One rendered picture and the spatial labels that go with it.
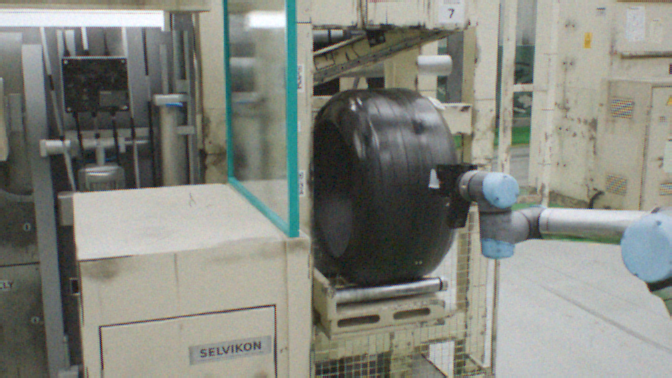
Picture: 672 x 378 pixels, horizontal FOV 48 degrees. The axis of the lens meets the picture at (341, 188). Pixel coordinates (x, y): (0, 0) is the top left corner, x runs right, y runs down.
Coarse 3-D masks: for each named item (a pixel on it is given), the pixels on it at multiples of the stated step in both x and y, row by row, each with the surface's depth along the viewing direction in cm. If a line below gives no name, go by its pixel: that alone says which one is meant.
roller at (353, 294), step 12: (432, 276) 222; (336, 288) 212; (348, 288) 212; (360, 288) 212; (372, 288) 213; (384, 288) 214; (396, 288) 216; (408, 288) 217; (420, 288) 218; (432, 288) 220; (336, 300) 210; (348, 300) 211; (360, 300) 213
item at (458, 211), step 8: (456, 192) 180; (456, 200) 181; (464, 200) 182; (456, 208) 182; (464, 208) 183; (448, 216) 185; (456, 216) 184; (464, 216) 185; (448, 224) 186; (456, 224) 185; (464, 224) 186
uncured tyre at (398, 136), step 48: (336, 96) 218; (384, 96) 210; (336, 144) 245; (384, 144) 197; (432, 144) 201; (336, 192) 249; (384, 192) 195; (336, 240) 243; (384, 240) 199; (432, 240) 204
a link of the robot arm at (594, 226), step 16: (528, 208) 177; (544, 208) 174; (560, 208) 171; (656, 208) 153; (544, 224) 171; (560, 224) 168; (576, 224) 164; (592, 224) 162; (608, 224) 159; (624, 224) 156; (560, 240) 170; (576, 240) 166; (592, 240) 163; (608, 240) 160
